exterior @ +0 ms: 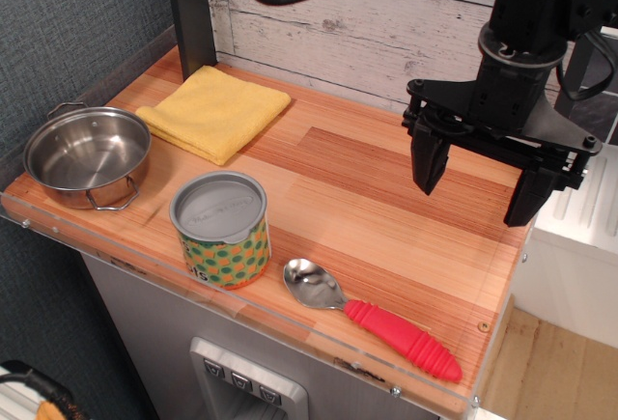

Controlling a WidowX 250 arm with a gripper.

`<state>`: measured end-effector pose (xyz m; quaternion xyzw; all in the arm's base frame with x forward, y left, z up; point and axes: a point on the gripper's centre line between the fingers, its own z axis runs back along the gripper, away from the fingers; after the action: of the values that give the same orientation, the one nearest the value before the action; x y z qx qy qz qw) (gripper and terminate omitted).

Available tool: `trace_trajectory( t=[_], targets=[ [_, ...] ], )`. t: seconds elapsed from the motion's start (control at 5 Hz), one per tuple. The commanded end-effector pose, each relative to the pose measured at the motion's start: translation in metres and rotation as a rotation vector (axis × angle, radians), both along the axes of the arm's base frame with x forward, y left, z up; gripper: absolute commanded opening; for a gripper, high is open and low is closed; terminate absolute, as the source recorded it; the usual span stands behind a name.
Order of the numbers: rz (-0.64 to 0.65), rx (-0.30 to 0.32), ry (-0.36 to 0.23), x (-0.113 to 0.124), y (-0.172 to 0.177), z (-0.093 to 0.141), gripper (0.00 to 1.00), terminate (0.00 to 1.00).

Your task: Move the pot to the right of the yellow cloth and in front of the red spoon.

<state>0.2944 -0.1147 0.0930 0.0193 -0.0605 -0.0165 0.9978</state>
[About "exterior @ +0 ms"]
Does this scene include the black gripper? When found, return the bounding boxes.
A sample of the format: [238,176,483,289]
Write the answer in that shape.
[403,26,602,227]

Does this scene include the stainless steel pot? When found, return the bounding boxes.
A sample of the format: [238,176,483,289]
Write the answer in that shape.
[23,102,152,211]

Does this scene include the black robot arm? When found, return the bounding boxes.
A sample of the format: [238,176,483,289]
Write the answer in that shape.
[404,0,617,227]

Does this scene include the yellow folded cloth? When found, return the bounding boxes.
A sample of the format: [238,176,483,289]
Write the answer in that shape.
[136,66,292,166]

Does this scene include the white toy sink unit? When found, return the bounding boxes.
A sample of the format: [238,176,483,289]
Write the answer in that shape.
[511,145,617,348]

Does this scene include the clear acrylic edge guard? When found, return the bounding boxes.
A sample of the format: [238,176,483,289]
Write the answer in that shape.
[1,189,478,419]

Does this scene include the green orange patterned can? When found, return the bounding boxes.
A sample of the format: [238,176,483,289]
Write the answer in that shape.
[169,171,271,290]

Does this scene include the grey toy fridge cabinet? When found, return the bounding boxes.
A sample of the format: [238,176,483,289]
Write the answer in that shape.
[84,256,435,419]

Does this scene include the orange object bottom left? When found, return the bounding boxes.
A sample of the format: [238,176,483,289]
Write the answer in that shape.
[34,400,73,420]

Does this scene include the red handled metal spoon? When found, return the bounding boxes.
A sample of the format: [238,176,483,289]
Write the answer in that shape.
[283,258,463,382]

